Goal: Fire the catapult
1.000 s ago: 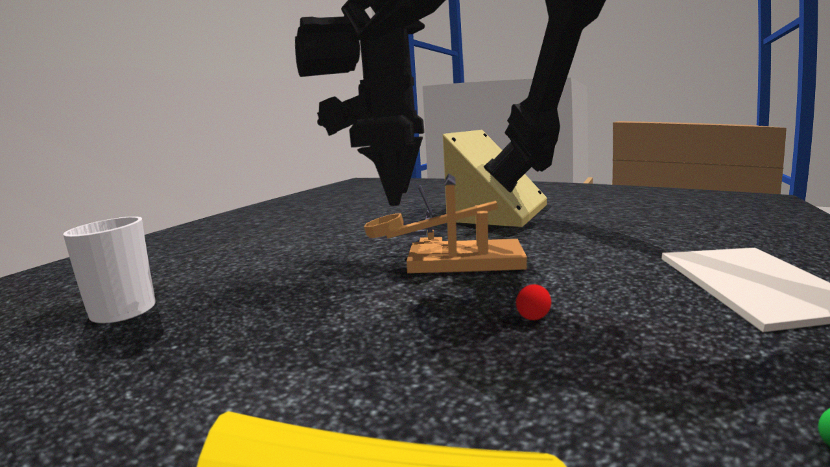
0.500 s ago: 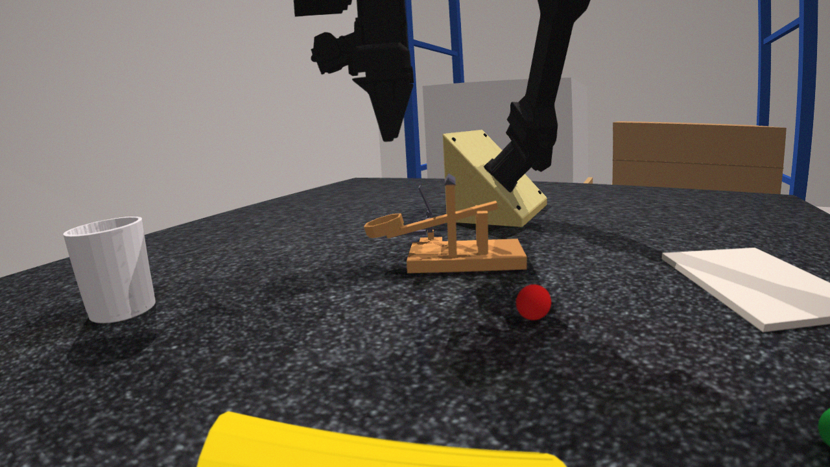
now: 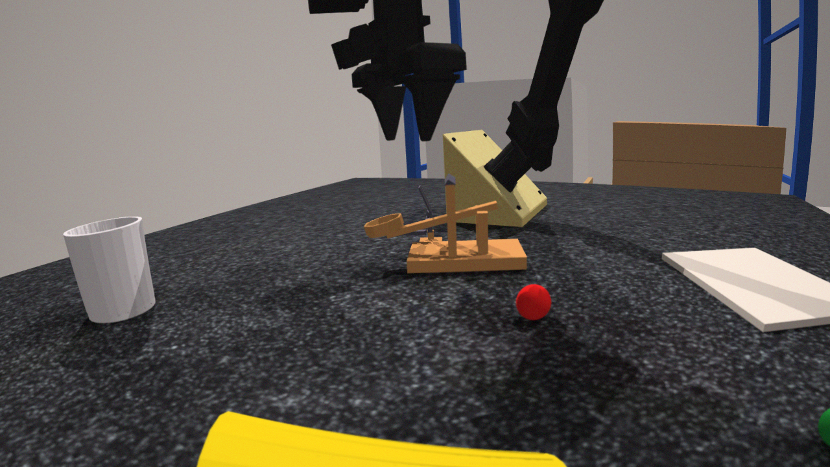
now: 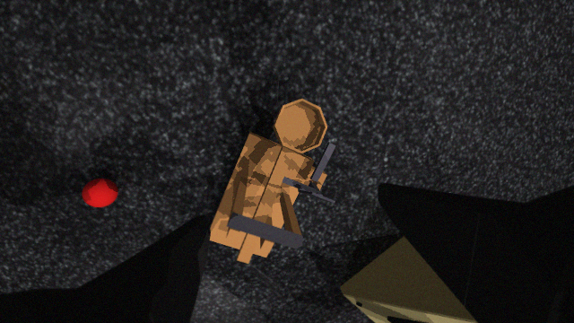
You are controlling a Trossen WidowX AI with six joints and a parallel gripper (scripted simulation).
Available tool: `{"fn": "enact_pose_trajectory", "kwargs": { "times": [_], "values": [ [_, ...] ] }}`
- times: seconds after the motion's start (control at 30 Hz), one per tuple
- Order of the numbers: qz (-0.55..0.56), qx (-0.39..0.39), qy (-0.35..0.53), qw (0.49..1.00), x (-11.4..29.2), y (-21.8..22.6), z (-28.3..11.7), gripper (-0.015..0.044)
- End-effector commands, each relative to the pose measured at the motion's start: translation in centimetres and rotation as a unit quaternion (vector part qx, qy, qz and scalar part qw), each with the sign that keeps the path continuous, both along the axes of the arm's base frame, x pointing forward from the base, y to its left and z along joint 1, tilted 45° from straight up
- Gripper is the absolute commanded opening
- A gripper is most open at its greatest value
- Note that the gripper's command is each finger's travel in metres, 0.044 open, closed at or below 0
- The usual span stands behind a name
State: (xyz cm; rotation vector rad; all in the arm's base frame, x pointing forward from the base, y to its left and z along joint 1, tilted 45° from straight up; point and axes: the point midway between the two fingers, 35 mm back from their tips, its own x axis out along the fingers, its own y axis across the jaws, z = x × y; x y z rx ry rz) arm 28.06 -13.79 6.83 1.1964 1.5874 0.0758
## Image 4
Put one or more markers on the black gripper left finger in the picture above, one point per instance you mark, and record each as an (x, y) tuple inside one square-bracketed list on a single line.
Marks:
[(157, 285)]

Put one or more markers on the wooden catapult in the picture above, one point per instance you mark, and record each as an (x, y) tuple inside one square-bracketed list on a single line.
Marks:
[(266, 181)]

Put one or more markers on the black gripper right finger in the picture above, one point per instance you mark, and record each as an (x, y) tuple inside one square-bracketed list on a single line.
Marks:
[(507, 262)]

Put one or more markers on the red ball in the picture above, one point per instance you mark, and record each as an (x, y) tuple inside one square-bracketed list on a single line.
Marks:
[(100, 192)]

